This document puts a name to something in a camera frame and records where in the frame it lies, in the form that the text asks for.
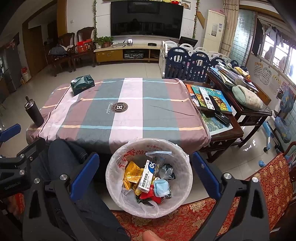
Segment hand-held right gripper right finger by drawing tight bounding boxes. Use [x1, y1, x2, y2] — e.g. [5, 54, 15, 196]
[191, 151, 271, 241]

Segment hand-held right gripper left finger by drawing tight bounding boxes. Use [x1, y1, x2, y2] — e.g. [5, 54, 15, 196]
[22, 152, 100, 241]

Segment yellow snack bag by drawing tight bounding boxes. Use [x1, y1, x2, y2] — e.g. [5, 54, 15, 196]
[122, 161, 145, 190]

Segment grey refrigerator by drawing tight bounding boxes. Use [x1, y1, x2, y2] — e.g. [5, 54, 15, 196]
[0, 46, 23, 93]

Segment beige curtain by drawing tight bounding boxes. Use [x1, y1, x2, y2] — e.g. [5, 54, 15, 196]
[220, 0, 240, 63]

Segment white playpen fence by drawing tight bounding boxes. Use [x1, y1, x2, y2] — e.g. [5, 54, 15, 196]
[158, 40, 232, 78]

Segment black bag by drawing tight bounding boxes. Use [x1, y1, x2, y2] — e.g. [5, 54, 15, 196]
[159, 163, 176, 180]
[48, 45, 68, 56]

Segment orange thin book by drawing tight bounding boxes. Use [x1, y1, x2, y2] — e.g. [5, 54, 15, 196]
[186, 83, 200, 107]

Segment red white bag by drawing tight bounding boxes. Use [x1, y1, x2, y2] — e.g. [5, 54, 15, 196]
[21, 67, 31, 82]

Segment light blue white stool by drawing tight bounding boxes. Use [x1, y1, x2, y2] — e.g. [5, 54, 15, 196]
[262, 122, 278, 153]

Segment red patterned seat cushion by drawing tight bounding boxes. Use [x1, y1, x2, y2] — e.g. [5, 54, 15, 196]
[245, 152, 295, 232]
[111, 196, 238, 241]

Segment black thermos bottle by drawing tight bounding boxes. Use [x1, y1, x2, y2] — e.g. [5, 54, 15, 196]
[25, 96, 44, 127]

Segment tall dark wooden side table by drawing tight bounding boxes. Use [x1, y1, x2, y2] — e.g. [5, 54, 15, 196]
[206, 70, 273, 149]

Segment dark wooden chair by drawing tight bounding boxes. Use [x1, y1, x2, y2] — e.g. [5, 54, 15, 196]
[50, 32, 77, 77]
[72, 27, 96, 71]

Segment potted green plant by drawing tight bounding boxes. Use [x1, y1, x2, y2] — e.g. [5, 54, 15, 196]
[94, 36, 114, 49]

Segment red gift box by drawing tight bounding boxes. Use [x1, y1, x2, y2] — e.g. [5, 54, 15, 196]
[77, 39, 94, 53]

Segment window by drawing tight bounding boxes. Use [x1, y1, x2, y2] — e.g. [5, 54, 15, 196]
[257, 14, 296, 77]

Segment white medicine box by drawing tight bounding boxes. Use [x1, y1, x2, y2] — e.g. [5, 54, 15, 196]
[136, 159, 156, 193]

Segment navy playpen fence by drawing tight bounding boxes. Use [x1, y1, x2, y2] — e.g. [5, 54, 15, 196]
[165, 47, 240, 79]

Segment green ivy garland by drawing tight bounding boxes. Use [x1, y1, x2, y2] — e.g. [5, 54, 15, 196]
[194, 0, 199, 40]
[92, 0, 98, 41]

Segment stack of books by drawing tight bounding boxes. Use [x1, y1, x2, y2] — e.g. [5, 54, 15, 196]
[209, 62, 259, 92]

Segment blue picture book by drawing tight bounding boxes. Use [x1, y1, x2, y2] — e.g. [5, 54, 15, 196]
[198, 87, 233, 113]

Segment white remote control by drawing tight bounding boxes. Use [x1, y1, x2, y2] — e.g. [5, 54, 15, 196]
[199, 87, 214, 110]

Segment white standing air conditioner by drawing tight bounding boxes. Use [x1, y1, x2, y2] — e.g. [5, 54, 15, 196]
[202, 9, 226, 48]

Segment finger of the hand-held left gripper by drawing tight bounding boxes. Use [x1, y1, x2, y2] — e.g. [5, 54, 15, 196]
[0, 123, 22, 149]
[0, 138, 47, 179]

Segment grey green cushion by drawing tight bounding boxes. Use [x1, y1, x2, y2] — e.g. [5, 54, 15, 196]
[232, 85, 263, 110]

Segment white waste basket with liner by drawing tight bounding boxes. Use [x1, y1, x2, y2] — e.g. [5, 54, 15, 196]
[106, 138, 193, 219]

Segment large black television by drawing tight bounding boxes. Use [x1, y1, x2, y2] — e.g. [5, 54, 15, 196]
[110, 1, 184, 39]

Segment plaid tablecloth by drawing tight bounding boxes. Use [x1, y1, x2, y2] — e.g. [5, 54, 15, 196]
[26, 77, 211, 154]

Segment black laptop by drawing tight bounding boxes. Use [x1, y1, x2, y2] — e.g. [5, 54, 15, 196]
[178, 36, 199, 48]

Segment person's right hand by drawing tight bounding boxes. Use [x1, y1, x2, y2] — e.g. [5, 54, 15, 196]
[142, 230, 164, 241]

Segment red snack packet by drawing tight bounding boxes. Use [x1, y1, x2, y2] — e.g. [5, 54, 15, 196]
[139, 190, 162, 204]

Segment black remote control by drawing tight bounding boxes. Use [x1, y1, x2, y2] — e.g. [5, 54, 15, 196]
[214, 111, 231, 126]
[208, 95, 221, 112]

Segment low wooden coffee table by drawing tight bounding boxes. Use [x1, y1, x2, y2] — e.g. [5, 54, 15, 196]
[184, 80, 245, 163]

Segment hanging clothes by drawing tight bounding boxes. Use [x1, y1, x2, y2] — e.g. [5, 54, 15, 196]
[252, 21, 285, 56]

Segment blue children's chair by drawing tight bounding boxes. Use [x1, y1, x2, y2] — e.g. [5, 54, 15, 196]
[274, 85, 296, 144]

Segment wooden armchair frame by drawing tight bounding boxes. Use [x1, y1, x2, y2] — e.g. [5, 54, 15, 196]
[282, 141, 296, 167]

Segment clear zip bag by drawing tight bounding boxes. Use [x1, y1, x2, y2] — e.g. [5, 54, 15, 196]
[146, 150, 173, 167]

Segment green picture book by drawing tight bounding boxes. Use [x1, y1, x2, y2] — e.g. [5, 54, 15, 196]
[191, 85, 208, 108]

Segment blue face mask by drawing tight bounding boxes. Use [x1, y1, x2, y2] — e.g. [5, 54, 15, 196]
[153, 179, 172, 197]

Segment green tissue box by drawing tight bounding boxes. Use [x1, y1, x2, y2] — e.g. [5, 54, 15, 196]
[70, 75, 96, 95]

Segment yellow wooden television cabinet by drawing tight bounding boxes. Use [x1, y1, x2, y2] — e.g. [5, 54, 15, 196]
[94, 44, 162, 65]

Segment wooden door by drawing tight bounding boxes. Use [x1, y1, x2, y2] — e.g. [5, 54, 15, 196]
[23, 25, 50, 77]

